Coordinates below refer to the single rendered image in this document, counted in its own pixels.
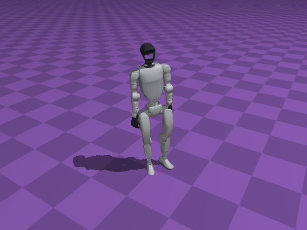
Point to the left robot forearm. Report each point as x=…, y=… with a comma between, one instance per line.
x=169, y=99

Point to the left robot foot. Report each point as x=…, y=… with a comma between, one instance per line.
x=166, y=163

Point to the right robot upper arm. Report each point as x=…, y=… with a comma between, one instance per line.
x=133, y=76

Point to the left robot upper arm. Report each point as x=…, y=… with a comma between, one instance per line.
x=167, y=77

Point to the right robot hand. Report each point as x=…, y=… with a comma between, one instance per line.
x=135, y=122

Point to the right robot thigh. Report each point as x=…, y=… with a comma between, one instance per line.
x=145, y=126

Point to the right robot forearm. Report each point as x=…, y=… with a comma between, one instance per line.
x=135, y=106

